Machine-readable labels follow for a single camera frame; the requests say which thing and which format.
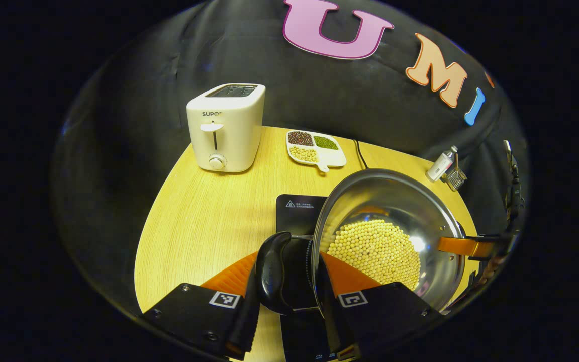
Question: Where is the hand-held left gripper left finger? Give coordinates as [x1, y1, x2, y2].
[141, 251, 262, 361]

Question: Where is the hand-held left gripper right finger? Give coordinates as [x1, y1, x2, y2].
[316, 251, 443, 361]

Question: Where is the steel pot with black handles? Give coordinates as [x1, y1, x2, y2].
[255, 168, 478, 316]

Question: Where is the black induction cooktop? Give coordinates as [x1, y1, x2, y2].
[275, 194, 350, 362]

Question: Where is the pile of yellow soybeans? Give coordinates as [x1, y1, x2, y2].
[327, 219, 422, 291]

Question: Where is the clear bottle with pink label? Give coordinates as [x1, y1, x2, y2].
[426, 146, 458, 182]

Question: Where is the white divided bean dish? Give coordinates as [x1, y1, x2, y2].
[286, 130, 347, 173]

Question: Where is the white toaster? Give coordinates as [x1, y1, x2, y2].
[186, 83, 266, 173]

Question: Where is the wire utensil holder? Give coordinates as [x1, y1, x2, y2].
[444, 166, 467, 192]

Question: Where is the black camera stand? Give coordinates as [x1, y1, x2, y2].
[502, 140, 526, 234]

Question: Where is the black power cable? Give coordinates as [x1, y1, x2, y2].
[352, 139, 369, 170]

